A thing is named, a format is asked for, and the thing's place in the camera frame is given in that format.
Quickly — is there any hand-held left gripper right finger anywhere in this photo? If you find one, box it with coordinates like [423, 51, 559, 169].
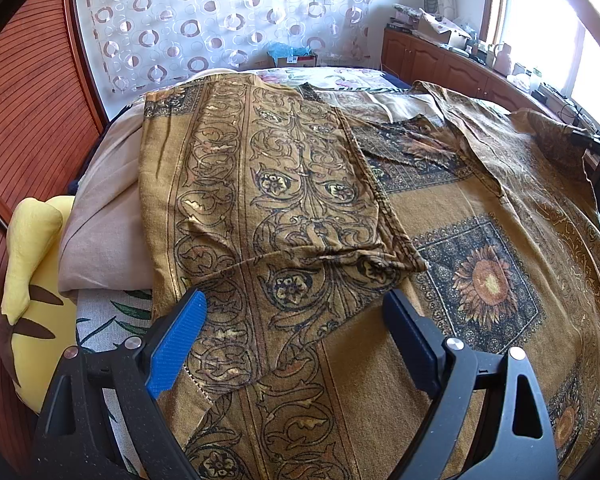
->
[382, 287, 561, 480]

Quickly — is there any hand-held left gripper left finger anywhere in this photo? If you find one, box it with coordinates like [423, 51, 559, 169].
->
[30, 287, 208, 480]

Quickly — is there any golden patterned garment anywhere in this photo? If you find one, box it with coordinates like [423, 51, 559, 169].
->
[139, 77, 600, 480]

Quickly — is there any pink thermos jug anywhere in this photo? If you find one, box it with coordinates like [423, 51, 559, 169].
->
[492, 42, 513, 76]

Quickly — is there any window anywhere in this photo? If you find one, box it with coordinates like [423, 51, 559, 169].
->
[500, 0, 600, 121]

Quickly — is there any beige folded blanket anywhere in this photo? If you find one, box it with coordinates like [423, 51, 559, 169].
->
[59, 67, 261, 306]

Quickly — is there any yellow plush toy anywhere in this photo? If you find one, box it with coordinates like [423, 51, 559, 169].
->
[0, 195, 81, 413]

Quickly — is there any open cardboard box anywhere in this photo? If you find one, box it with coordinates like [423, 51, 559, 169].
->
[417, 10, 471, 48]

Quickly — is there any wooden cabinet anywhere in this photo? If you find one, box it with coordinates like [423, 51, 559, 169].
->
[380, 27, 581, 126]

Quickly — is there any floral quilt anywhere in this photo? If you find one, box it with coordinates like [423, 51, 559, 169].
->
[255, 65, 411, 93]

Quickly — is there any wooden slatted wardrobe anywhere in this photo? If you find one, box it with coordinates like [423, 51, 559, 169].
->
[0, 0, 108, 411]

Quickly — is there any cardboard box with blue bag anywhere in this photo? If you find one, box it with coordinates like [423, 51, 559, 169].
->
[267, 42, 321, 68]

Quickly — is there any sheer circle pattern curtain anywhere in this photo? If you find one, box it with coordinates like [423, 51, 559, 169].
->
[72, 0, 383, 96]

